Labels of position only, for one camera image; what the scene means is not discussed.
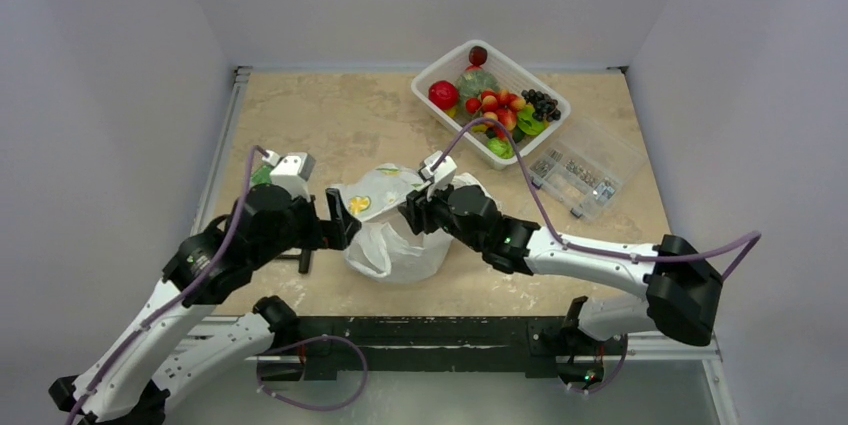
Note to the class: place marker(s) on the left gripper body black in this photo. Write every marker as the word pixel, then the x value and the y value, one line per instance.
pixel 304 229

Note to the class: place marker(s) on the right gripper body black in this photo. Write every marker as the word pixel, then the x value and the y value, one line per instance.
pixel 424 211

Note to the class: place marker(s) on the white plastic bag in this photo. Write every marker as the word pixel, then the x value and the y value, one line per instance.
pixel 385 249

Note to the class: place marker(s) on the red fake fruit bunch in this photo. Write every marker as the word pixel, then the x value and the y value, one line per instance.
pixel 503 105

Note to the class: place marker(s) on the bright red fake apple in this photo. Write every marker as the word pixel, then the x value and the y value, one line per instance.
pixel 444 95

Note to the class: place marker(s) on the black fake grape bunch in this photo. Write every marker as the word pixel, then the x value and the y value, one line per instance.
pixel 541 106

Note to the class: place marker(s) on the dark red fake fruit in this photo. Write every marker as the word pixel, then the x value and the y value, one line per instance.
pixel 477 56

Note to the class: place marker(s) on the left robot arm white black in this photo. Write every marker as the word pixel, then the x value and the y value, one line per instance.
pixel 139 378

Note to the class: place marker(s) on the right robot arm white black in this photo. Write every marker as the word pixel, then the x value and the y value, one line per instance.
pixel 666 287

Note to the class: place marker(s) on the light green fake fruit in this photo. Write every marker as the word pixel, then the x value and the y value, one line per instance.
pixel 502 148

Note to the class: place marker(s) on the green yellow fake fruit half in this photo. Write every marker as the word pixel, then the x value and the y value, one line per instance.
pixel 528 123

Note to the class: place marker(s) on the green fake pumpkin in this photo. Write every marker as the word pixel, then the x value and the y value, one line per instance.
pixel 472 84

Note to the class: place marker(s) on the green label screwdriver box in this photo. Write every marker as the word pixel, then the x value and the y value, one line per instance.
pixel 261 175

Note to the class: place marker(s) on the clear plastic screw box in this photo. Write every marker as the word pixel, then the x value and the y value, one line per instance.
pixel 586 168

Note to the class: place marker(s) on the white plastic basket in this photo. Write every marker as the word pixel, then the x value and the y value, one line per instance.
pixel 510 75

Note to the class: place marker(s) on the black T-handle tool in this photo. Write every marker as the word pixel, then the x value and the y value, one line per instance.
pixel 303 258

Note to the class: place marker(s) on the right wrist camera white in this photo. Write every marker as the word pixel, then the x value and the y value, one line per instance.
pixel 437 172

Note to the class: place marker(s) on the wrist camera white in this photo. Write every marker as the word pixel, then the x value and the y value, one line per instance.
pixel 437 172
pixel 291 172

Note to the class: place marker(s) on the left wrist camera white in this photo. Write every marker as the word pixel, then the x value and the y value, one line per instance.
pixel 291 172

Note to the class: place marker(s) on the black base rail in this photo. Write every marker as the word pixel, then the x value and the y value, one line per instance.
pixel 533 346

